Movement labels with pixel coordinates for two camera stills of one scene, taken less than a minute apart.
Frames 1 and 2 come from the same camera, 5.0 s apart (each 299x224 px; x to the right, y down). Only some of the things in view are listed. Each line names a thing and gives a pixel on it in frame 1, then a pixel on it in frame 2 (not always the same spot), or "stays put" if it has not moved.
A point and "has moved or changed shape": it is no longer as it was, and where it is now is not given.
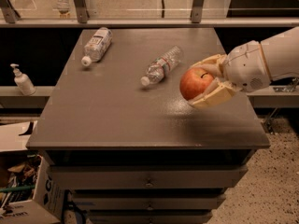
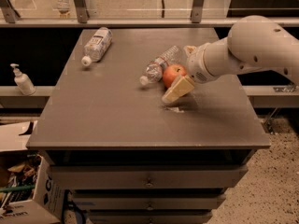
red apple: (194, 82) has moved or changed shape
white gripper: (246, 66) to (198, 63)
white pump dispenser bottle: (22, 82) stays put
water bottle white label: (97, 45) stays put
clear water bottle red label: (163, 66) stays put
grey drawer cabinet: (125, 153) stays put
